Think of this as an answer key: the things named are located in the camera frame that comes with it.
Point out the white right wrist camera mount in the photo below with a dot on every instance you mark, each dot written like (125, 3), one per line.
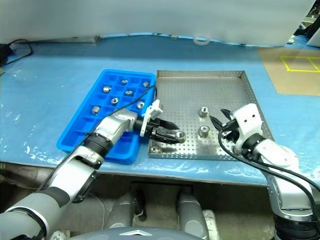
(247, 117)

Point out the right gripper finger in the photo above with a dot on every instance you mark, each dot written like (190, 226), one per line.
(216, 123)
(227, 114)

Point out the small metal roller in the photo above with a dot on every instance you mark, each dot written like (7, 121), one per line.
(95, 109)
(204, 111)
(114, 100)
(181, 135)
(128, 93)
(145, 84)
(124, 81)
(106, 88)
(155, 149)
(203, 131)
(140, 104)

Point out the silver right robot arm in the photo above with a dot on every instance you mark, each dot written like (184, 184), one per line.
(275, 152)

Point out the grey rounded leg cover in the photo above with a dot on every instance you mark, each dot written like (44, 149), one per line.
(190, 212)
(122, 212)

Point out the blue compartment plastic tray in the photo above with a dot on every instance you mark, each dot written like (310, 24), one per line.
(82, 125)

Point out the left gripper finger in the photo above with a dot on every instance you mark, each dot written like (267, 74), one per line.
(168, 125)
(165, 137)

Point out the brown cardboard sheet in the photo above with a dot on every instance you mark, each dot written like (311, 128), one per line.
(295, 82)

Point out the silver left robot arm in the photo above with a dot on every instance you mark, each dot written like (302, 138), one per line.
(75, 172)

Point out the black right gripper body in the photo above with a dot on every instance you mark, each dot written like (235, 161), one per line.
(231, 131)

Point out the grey power strip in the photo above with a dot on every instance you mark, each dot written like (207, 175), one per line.
(82, 38)

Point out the perforated steel tray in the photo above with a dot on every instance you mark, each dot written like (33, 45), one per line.
(187, 100)

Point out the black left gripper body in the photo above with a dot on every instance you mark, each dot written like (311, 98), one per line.
(153, 127)

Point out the blue foam table mat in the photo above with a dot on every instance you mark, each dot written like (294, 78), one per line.
(50, 87)

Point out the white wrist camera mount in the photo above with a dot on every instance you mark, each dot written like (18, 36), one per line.
(152, 110)
(247, 117)

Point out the dark background equipment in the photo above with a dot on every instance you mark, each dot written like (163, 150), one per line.
(311, 25)

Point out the white tape roll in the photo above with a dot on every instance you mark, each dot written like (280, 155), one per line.
(200, 43)

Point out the white backdrop panel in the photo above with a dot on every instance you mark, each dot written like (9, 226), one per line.
(150, 15)

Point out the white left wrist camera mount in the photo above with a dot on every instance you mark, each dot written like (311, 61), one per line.
(152, 110)

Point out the dark grey robot chest shell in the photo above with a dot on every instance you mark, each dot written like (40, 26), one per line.
(130, 234)

